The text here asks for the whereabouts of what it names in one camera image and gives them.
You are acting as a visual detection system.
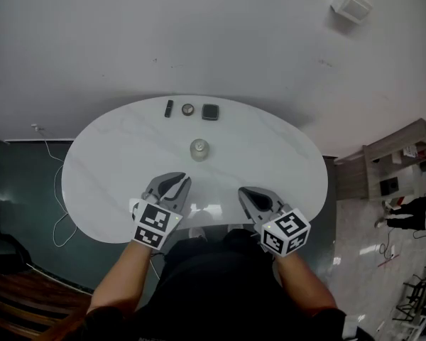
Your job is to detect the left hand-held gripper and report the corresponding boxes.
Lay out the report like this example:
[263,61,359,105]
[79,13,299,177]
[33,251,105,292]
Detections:
[129,171,192,251]

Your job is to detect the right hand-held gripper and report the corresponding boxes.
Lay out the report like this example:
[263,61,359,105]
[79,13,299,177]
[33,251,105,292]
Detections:
[237,186,312,259]

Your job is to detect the small white jar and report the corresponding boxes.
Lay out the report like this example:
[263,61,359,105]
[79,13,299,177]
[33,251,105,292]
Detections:
[190,139,210,163]

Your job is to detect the person's right forearm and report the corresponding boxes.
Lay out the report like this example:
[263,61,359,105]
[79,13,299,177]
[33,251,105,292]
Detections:
[275,252,338,318]

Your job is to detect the person's left forearm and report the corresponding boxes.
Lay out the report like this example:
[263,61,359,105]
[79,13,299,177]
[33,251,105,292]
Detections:
[87,239,168,315]

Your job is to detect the white kidney-shaped table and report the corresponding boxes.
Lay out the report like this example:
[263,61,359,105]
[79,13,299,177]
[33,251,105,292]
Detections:
[61,95,329,244]

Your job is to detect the black square compact case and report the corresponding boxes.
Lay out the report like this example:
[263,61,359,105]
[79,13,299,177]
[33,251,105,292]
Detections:
[201,103,220,121]

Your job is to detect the grey wooden shelf unit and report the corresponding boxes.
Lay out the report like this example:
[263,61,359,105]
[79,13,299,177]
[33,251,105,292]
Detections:
[335,118,426,202]

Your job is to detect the person's black shirt torso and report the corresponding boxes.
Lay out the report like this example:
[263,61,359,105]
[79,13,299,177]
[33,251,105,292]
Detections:
[84,229,347,341]

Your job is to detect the black speaker box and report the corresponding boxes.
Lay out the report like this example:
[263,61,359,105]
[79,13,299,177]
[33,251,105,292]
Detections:
[379,176,400,195]

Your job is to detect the wooden slatted bench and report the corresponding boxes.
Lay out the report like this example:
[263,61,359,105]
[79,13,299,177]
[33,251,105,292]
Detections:
[0,266,93,341]

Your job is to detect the white floor cable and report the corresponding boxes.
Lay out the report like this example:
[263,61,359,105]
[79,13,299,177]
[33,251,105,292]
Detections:
[31,124,78,248]

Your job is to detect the white wall switch box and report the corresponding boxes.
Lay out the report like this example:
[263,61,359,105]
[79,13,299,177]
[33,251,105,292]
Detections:
[330,0,373,26]

